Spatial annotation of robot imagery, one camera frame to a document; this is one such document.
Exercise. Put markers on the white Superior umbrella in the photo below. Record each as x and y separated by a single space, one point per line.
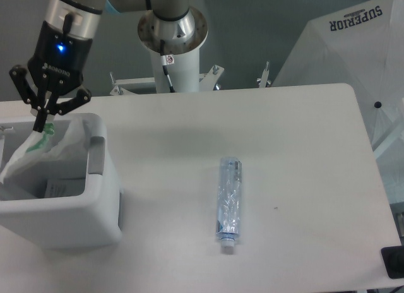
361 46

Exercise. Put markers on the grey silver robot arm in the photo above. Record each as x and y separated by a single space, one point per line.
80 18

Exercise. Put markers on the metal table clamp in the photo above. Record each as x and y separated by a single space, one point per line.
209 81
263 81
132 86

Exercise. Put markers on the paper sheet inside bin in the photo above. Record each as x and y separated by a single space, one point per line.
58 188

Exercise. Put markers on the middle metal table clamp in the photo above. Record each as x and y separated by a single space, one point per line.
209 81

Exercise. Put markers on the white trash can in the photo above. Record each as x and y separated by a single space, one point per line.
91 219

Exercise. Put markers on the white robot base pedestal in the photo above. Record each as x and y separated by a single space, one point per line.
174 49

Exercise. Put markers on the left metal table clamp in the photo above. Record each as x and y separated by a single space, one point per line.
132 86

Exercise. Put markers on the crushed clear plastic bottle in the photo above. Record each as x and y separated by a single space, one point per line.
229 195

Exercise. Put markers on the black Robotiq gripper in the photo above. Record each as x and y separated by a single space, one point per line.
57 62

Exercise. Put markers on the white plastic wrapper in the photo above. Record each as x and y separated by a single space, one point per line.
38 148

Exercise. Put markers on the black device at table edge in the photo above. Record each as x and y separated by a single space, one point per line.
393 261

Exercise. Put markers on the right metal table clamp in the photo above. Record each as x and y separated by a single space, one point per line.
263 81

